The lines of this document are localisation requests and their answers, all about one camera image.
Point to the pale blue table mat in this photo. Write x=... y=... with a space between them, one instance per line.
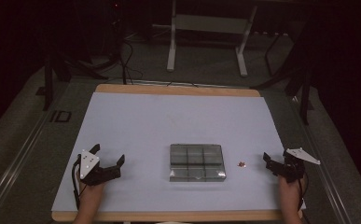
x=150 y=124

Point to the metal floor rail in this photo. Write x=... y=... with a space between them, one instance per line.
x=330 y=183
x=15 y=166

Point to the clear plastic compartment box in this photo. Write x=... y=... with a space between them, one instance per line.
x=197 y=161

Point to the black stand with legs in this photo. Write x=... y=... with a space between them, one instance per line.
x=49 y=81
x=305 y=93

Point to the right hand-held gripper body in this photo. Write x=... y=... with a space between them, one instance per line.
x=291 y=169

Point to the person's left hand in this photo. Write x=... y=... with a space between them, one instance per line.
x=90 y=196

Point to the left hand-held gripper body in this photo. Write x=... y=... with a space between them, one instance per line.
x=91 y=174

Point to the person's right hand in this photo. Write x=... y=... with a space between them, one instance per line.
x=288 y=193

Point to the small reddish metal piece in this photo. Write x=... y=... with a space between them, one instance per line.
x=242 y=164

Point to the white metal stand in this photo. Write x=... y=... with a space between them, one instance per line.
x=211 y=24

